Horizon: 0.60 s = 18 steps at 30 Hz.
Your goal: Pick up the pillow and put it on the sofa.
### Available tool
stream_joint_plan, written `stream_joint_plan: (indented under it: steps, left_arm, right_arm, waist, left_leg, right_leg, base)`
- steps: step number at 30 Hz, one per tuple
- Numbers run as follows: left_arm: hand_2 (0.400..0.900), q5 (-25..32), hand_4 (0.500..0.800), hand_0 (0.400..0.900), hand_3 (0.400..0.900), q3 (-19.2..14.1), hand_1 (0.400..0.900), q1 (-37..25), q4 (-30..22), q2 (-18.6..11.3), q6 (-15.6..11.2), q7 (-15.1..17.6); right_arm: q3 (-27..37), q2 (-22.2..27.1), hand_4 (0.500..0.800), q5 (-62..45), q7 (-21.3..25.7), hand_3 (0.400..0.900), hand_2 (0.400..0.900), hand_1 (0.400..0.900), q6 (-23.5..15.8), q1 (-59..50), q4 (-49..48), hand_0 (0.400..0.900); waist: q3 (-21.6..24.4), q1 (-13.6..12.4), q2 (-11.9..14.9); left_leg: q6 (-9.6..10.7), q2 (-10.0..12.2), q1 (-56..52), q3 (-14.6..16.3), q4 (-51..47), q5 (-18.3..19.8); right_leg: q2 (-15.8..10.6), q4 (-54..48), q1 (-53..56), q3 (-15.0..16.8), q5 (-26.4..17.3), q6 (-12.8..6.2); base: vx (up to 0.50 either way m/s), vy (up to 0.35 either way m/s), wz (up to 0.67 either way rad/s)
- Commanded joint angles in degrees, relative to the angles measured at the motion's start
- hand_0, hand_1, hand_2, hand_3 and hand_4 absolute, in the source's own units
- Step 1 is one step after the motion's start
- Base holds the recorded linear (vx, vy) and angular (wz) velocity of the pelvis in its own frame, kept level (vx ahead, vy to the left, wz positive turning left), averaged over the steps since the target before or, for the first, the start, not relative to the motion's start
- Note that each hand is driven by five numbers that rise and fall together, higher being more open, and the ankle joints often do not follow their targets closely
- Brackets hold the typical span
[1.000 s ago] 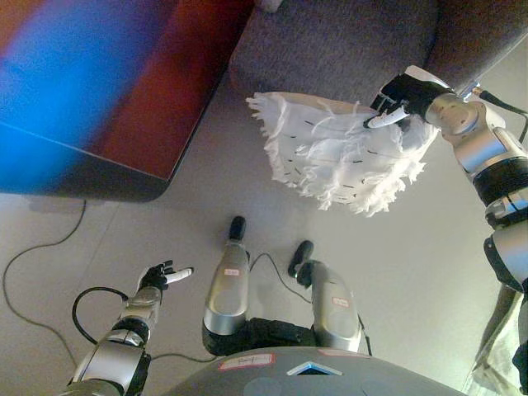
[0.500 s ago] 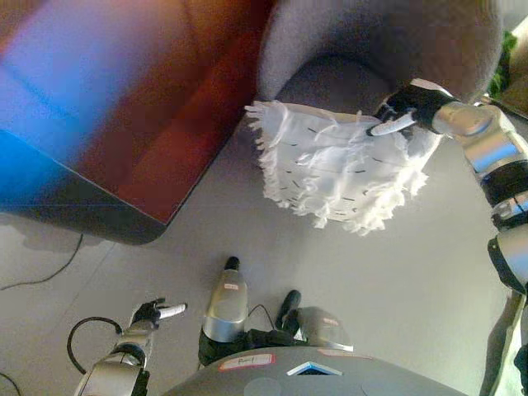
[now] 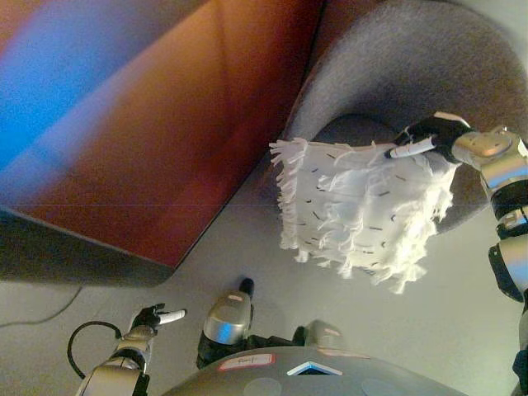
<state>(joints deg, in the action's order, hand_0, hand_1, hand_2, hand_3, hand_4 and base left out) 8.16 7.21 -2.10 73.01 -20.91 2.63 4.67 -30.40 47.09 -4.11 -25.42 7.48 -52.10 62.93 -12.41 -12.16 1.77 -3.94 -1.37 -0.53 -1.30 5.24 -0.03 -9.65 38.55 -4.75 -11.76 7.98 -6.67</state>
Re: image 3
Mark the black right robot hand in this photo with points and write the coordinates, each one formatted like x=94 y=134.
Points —
x=441 y=132

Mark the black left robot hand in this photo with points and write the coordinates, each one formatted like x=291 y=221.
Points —
x=150 y=317

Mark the white fringed throw pillow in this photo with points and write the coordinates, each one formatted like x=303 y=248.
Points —
x=363 y=214

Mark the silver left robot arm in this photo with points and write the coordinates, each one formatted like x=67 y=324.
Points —
x=111 y=375

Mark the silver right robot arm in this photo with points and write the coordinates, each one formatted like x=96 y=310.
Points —
x=503 y=169

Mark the grey fabric armchair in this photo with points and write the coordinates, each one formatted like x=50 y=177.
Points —
x=392 y=74

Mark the grey robot torso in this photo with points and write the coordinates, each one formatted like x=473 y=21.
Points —
x=268 y=379

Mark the reddish brown wooden cabinet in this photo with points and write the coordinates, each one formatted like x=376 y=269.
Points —
x=144 y=144

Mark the silver right robot leg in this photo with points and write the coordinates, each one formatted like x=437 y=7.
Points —
x=326 y=332

